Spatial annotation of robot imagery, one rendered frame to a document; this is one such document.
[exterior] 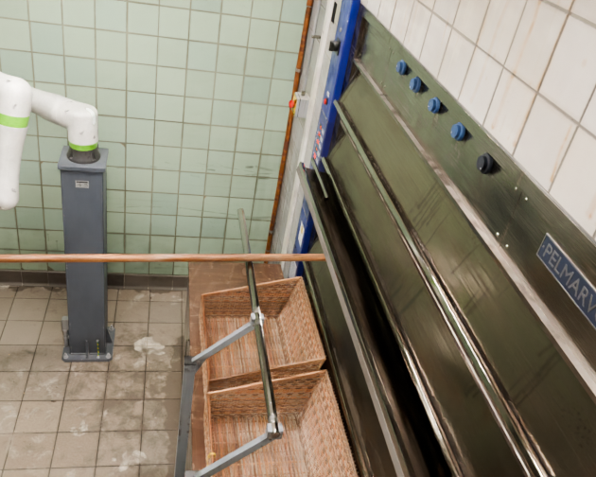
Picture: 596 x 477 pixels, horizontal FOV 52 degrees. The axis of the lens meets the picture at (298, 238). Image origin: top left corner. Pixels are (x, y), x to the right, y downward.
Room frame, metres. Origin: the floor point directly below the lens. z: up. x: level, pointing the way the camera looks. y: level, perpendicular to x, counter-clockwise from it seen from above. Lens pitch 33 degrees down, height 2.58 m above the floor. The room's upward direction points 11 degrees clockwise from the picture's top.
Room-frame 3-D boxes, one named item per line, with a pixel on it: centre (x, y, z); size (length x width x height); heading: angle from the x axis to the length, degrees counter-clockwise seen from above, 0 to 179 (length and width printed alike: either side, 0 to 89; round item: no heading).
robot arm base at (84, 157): (2.51, 1.07, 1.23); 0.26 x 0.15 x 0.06; 16
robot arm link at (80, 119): (2.47, 1.06, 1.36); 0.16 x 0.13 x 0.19; 70
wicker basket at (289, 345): (2.02, 0.09, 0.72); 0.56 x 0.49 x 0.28; 17
